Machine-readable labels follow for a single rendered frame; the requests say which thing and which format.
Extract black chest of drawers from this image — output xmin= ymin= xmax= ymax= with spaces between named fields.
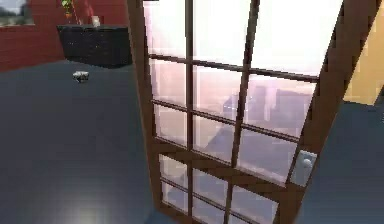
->
xmin=56 ymin=24 xmax=134 ymax=70

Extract small grey white box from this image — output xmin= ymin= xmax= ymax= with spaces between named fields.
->
xmin=72 ymin=70 xmax=90 ymax=83

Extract silver round door knob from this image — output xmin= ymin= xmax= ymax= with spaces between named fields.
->
xmin=289 ymin=149 xmax=318 ymax=188

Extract brown glass-paned room door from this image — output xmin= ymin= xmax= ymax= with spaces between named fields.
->
xmin=125 ymin=0 xmax=383 ymax=224

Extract green house plant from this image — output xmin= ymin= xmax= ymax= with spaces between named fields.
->
xmin=60 ymin=0 xmax=75 ymax=20

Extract window with grey view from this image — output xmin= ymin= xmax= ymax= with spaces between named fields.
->
xmin=0 ymin=0 xmax=35 ymax=28

